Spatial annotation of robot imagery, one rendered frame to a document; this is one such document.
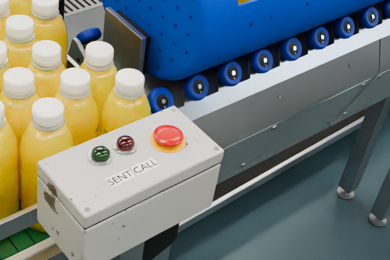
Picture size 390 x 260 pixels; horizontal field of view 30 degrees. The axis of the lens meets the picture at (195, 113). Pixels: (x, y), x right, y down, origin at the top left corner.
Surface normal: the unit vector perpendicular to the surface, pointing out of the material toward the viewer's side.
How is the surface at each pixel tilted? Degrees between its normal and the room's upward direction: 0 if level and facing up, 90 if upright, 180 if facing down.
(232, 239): 0
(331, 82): 70
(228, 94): 52
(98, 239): 90
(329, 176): 0
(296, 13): 94
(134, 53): 90
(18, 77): 0
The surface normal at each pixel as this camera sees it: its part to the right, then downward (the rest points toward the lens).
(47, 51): 0.14, -0.76
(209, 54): 0.59, 0.70
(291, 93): 0.64, 0.28
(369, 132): -0.76, 0.32
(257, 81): 0.58, -0.03
